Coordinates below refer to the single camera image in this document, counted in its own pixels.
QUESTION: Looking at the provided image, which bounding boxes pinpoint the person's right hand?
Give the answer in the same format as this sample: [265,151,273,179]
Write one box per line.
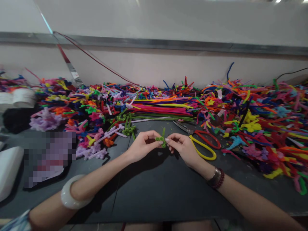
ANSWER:
[165,133,207,170]

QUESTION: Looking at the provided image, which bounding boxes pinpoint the red cable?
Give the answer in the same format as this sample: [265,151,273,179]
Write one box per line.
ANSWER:
[53,30,146,89]

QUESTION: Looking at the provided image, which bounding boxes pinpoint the white rolls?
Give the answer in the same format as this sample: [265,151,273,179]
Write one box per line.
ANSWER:
[0,88,37,113]

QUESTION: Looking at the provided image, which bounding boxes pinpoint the white flat object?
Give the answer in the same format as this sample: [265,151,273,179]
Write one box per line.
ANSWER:
[0,146,25,202]

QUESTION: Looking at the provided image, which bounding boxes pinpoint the pile of colourful pipe cleaner flowers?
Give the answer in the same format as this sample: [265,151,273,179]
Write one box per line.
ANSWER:
[28,76,138,161]

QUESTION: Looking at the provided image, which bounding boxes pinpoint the black fluffy bundle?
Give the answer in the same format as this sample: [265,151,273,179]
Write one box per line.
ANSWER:
[2,107,43,134]

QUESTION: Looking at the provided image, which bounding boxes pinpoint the silver red strip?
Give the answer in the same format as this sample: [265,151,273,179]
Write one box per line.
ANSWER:
[53,32,84,85]

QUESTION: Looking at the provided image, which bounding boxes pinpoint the heap of mixed pipe cleaner pieces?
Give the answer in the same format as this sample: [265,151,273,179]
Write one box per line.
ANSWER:
[163,76,308,196]

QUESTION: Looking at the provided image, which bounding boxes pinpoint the blue bent pipe cleaner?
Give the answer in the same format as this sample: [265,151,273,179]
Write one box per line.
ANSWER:
[226,62,235,83]

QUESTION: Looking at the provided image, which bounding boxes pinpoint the grey wall rail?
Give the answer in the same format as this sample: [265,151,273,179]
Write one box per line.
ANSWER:
[0,31,308,57]

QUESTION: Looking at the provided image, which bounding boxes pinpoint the small heap of colourful stems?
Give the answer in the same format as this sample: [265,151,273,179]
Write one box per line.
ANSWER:
[0,69,30,93]

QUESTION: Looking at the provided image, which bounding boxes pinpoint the person's left hand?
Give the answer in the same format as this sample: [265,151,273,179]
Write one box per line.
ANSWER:
[126,130,164,166]

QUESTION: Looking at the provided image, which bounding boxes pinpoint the bunch of lilac pipe cleaner flowers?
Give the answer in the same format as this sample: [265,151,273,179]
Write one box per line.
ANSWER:
[29,107,66,132]

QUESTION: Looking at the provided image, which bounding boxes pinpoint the single green pipe cleaner flower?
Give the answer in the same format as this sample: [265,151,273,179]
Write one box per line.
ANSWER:
[155,127,168,149]

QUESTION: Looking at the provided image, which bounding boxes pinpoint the black cable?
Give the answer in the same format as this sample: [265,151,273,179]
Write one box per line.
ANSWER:
[275,67,308,82]

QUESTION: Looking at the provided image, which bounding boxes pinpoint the group of green stemmed blooms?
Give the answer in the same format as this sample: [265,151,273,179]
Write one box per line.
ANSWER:
[106,108,138,141]

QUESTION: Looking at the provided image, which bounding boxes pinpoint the scissors with red yellow handles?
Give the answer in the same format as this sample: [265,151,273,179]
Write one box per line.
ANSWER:
[173,120,222,161]

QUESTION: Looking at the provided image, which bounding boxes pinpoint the bundle of straight pipe cleaners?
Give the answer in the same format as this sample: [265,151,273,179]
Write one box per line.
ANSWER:
[129,96,201,122]

